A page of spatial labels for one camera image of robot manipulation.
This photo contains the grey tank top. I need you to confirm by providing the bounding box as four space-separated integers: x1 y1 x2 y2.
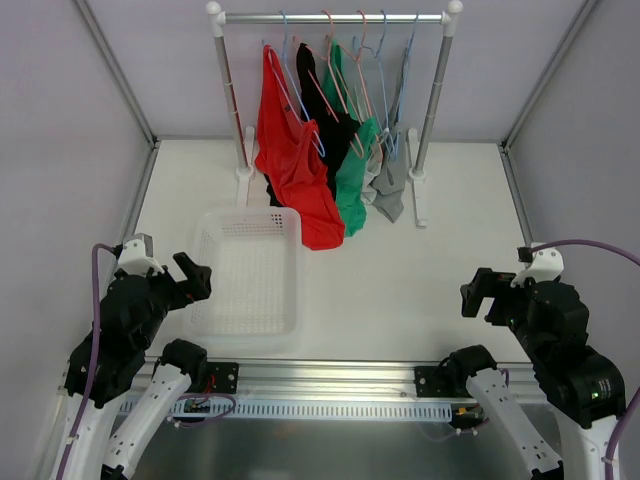
373 60 409 223

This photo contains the red tank top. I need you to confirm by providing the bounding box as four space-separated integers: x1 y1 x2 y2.
255 45 345 250

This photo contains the white tank top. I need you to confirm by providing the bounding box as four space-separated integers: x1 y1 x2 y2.
353 86 383 205

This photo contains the green tank top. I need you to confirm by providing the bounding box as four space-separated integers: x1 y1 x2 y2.
322 40 381 237

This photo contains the light blue hanger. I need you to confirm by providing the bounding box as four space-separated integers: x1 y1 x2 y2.
351 9 397 154
383 10 421 162

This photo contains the pink hanger of green top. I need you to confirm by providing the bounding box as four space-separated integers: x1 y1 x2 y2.
327 9 385 166

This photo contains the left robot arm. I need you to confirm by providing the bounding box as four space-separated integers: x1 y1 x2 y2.
51 252 212 479

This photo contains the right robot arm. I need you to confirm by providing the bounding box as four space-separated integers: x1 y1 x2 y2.
425 268 627 479

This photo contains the blue hanger of red top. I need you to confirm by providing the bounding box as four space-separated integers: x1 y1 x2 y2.
262 10 327 158

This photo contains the black tank top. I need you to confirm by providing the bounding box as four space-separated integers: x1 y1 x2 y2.
256 43 359 194

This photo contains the pink hanger of black top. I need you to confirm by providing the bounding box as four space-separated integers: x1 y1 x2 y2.
296 35 371 162

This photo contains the white plastic basket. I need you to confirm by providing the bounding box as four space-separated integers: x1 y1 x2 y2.
184 207 304 354

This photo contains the white clothes rack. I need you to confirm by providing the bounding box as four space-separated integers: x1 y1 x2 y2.
206 1 463 228

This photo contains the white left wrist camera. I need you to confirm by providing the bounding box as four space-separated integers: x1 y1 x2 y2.
117 233 164 277

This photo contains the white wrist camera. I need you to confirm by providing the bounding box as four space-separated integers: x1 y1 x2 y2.
510 243 564 288
117 233 164 277

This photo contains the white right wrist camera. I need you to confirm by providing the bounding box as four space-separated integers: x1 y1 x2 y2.
510 243 564 288

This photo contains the aluminium mounting rail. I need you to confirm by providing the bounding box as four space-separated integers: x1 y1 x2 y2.
57 357 556 401

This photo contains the white slotted cable duct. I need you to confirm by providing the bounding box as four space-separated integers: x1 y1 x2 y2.
169 398 453 423

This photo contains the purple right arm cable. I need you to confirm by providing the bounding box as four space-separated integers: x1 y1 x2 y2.
529 238 640 480

